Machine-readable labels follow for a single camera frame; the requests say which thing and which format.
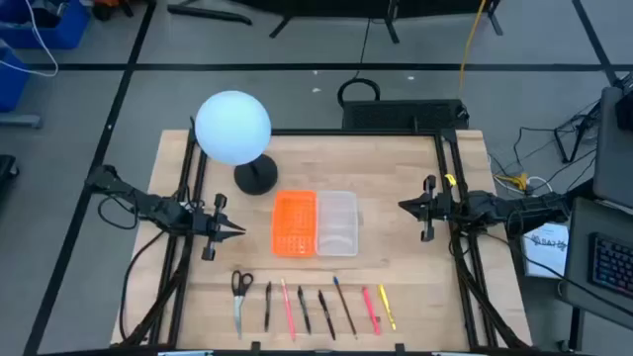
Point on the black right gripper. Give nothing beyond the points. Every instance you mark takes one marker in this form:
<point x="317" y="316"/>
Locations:
<point x="442" y="207"/>

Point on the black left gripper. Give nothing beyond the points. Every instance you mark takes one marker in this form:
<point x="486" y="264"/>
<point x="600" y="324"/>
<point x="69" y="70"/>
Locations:
<point x="212" y="226"/>

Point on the slim black pen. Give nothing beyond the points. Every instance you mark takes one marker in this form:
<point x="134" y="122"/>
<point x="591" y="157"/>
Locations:
<point x="267" y="306"/>

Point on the pink pencil yellow eraser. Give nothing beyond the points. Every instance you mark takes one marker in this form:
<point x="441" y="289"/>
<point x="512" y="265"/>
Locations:
<point x="288" y="309"/>

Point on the yellow pen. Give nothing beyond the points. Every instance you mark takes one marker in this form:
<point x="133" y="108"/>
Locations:
<point x="387" y="306"/>

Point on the black pen orange clip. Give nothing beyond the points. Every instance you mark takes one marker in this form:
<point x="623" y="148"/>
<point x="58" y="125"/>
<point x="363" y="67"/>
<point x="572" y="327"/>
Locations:
<point x="303" y="309"/>

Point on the pink pen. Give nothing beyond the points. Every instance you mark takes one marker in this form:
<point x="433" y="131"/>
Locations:
<point x="371" y="310"/>

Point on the brown pencil blue eraser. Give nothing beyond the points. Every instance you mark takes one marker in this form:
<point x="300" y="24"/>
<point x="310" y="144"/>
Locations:
<point x="344" y="306"/>

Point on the black pen white print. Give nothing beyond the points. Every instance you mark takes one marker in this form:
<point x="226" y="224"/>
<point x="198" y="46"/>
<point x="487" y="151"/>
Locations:
<point x="326" y="314"/>

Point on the orange plastic box lid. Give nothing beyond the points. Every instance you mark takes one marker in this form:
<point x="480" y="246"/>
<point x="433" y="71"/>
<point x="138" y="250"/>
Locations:
<point x="294" y="222"/>

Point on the clear plastic supply box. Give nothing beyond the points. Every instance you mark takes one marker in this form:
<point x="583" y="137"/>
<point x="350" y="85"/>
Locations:
<point x="337" y="222"/>

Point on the yellow tag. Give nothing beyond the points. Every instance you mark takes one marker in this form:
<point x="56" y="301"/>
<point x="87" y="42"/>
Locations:
<point x="450" y="180"/>

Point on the black computer case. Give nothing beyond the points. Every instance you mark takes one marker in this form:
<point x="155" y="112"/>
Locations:
<point x="400" y="116"/>

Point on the white globe lamp black base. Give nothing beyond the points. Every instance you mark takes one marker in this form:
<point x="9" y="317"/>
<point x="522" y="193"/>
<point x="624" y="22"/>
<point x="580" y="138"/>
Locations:
<point x="232" y="128"/>

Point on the yellow plug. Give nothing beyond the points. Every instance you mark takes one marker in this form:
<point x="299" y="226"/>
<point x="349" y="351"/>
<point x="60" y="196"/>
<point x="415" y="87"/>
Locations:
<point x="516" y="182"/>

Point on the white printed paper sheet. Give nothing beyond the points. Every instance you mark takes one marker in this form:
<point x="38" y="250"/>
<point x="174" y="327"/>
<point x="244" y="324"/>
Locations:
<point x="544" y="257"/>

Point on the grey desk top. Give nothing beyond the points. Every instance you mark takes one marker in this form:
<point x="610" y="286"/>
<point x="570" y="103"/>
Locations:
<point x="578" y="257"/>

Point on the backlit black keyboard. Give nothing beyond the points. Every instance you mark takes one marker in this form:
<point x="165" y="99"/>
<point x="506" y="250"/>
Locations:
<point x="613" y="267"/>

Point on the grey panel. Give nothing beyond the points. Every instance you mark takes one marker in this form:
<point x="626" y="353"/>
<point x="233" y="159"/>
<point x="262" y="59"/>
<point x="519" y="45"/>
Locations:
<point x="613" y="148"/>

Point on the black partition screen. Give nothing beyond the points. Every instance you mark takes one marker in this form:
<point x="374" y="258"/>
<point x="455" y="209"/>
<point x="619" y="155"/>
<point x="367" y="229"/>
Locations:
<point x="346" y="7"/>

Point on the black flat bar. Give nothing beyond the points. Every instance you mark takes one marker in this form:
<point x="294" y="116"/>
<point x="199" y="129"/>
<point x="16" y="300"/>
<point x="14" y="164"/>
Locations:
<point x="207" y="13"/>

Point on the blue plastic bin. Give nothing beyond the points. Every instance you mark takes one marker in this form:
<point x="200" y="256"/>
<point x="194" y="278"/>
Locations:
<point x="69" y="29"/>
<point x="10" y="84"/>

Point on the black aluminium table frame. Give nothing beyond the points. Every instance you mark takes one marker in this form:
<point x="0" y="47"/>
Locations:
<point x="346" y="132"/>

